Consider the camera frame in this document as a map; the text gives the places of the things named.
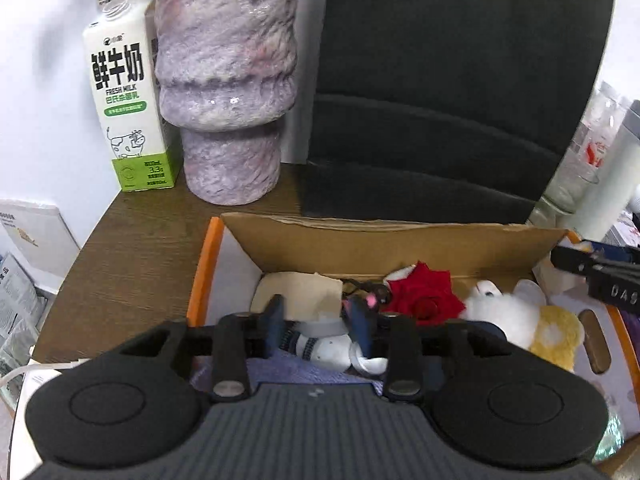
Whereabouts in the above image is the white thermos bottle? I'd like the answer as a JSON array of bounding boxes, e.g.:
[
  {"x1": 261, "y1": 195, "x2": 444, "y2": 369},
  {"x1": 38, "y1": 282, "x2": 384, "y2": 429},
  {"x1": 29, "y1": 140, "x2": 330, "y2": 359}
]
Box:
[{"x1": 579, "y1": 100, "x2": 640, "y2": 244}]

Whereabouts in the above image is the stack of printed papers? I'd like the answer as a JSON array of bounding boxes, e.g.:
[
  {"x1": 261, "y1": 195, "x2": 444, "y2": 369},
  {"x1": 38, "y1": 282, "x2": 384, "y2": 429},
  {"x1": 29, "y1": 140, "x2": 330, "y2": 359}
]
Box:
[{"x1": 0, "y1": 252, "x2": 57, "y2": 403}]

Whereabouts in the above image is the black chair back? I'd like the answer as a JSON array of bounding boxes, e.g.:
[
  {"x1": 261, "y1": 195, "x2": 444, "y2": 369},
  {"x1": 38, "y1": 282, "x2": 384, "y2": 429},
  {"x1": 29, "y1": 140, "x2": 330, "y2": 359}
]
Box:
[{"x1": 299, "y1": 0, "x2": 617, "y2": 224}]

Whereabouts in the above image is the white cable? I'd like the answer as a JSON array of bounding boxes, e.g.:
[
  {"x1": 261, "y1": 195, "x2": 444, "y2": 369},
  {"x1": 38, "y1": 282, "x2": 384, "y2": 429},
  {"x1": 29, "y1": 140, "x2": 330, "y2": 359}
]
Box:
[{"x1": 0, "y1": 357, "x2": 91, "y2": 416}]

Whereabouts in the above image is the milk carton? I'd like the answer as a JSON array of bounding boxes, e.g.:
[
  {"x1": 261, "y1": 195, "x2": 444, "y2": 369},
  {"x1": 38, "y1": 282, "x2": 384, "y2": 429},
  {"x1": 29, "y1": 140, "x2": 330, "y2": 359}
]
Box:
[{"x1": 82, "y1": 0, "x2": 184, "y2": 194}]

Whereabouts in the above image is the purple marbled vase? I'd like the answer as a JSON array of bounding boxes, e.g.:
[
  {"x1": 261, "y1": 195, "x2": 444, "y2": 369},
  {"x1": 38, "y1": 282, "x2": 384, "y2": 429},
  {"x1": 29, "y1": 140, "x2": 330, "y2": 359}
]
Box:
[{"x1": 151, "y1": 0, "x2": 302, "y2": 207}]

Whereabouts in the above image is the red artificial rose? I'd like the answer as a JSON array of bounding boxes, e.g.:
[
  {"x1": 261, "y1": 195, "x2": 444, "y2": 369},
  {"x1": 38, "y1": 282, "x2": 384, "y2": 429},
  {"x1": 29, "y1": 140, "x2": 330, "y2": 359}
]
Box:
[{"x1": 384, "y1": 261, "x2": 467, "y2": 329}]

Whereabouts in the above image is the purple cloth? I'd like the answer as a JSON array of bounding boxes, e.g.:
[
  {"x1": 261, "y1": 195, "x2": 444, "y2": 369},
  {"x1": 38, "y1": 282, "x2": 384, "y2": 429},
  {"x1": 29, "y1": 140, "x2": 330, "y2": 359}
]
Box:
[{"x1": 190, "y1": 346, "x2": 387, "y2": 397}]

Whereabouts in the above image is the small white plush doll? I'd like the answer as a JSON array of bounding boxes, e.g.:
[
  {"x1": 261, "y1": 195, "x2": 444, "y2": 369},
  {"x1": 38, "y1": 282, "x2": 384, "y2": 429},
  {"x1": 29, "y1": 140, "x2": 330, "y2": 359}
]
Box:
[{"x1": 286, "y1": 294, "x2": 392, "y2": 375}]

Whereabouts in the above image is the yellow and white plush toy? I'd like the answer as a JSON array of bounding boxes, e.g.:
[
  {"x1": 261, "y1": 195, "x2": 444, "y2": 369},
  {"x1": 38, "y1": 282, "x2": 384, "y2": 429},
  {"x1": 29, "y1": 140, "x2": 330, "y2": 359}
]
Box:
[{"x1": 459, "y1": 280, "x2": 587, "y2": 374}]

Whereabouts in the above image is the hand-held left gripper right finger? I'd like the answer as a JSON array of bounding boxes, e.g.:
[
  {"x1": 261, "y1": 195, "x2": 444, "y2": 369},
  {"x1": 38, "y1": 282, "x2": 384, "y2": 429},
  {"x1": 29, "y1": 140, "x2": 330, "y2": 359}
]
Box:
[{"x1": 347, "y1": 296, "x2": 506, "y2": 402}]

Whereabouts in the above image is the white booklet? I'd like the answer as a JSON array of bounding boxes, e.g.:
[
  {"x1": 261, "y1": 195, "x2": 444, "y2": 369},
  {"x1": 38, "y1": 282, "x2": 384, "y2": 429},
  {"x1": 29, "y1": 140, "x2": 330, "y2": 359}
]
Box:
[{"x1": 0, "y1": 198, "x2": 82, "y2": 273}]

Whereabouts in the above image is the clear plastic water bottle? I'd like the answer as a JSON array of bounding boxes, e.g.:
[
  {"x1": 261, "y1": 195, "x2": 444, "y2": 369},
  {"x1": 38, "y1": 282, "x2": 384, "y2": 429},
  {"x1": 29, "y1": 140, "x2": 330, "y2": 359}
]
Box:
[{"x1": 566, "y1": 80, "x2": 632, "y2": 171}]

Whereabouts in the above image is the black cord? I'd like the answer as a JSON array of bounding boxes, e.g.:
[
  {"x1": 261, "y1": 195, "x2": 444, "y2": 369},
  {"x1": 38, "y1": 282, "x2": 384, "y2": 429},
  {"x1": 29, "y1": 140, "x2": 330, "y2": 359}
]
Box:
[{"x1": 342, "y1": 276, "x2": 393, "y2": 306}]

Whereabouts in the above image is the wooden desktop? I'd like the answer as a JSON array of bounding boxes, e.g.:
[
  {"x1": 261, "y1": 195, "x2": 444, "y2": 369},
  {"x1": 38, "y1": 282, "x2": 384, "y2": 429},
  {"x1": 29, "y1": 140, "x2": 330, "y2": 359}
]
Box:
[{"x1": 34, "y1": 160, "x2": 640, "y2": 480}]

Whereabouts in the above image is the printed cardboard gift box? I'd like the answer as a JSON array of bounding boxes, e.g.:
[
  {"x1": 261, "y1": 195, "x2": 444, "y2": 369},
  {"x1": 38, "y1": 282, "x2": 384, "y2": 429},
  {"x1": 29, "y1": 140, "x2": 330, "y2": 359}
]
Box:
[{"x1": 187, "y1": 211, "x2": 640, "y2": 463}]

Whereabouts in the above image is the beige cloth piece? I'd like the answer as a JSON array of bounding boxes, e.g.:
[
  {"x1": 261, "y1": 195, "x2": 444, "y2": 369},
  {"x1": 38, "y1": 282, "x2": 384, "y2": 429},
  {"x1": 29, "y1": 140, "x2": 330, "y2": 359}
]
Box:
[{"x1": 250, "y1": 271, "x2": 346, "y2": 324}]

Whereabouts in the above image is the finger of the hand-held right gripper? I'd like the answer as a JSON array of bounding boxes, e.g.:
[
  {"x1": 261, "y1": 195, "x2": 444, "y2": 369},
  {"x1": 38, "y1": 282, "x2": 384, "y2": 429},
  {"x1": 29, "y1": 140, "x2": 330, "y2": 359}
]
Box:
[
  {"x1": 550, "y1": 245, "x2": 601, "y2": 278},
  {"x1": 586, "y1": 241, "x2": 640, "y2": 264}
]

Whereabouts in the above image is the clear glass cup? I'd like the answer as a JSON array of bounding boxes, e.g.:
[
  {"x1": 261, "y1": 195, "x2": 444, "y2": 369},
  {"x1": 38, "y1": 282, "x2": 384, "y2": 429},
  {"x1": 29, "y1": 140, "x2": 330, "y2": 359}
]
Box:
[{"x1": 541, "y1": 156, "x2": 602, "y2": 217}]

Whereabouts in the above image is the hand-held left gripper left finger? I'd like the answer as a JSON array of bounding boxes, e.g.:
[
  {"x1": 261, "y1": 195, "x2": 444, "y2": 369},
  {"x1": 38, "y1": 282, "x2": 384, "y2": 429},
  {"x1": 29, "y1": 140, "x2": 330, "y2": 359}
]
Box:
[{"x1": 160, "y1": 294, "x2": 288, "y2": 403}]

